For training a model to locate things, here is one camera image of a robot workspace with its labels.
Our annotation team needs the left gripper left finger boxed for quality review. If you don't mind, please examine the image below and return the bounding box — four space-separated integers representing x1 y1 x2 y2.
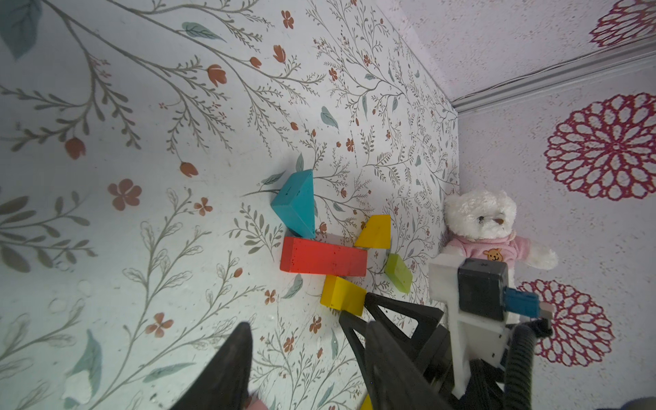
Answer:
172 322 253 410

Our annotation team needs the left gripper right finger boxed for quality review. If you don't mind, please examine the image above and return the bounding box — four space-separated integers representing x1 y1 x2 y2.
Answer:
365 321 450 410

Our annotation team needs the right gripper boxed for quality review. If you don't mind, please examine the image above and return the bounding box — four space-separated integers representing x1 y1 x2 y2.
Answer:
339 293 505 409

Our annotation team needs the yellow rectangular block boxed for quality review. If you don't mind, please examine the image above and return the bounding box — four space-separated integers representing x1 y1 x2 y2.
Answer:
320 275 367 316

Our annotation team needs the yellow triangular block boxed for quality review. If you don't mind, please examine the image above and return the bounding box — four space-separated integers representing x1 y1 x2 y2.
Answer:
354 215 391 249

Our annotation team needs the red block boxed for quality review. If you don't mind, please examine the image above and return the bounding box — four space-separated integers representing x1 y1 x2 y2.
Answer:
279 237 329 274
322 244 368 278

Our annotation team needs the teal triangular block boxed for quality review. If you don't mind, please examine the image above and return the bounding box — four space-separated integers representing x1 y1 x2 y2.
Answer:
271 170 315 239

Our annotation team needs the pink block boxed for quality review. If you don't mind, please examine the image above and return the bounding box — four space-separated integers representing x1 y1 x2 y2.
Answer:
246 396 268 410

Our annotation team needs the yellow block front right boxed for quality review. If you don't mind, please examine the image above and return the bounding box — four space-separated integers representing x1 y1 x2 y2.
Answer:
360 395 373 410

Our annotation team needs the green block near bear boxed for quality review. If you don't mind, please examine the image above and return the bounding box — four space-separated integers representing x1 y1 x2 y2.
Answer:
384 254 413 294

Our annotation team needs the white teddy bear pink shirt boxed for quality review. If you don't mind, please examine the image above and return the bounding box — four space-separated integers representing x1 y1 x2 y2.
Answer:
442 190 559 286

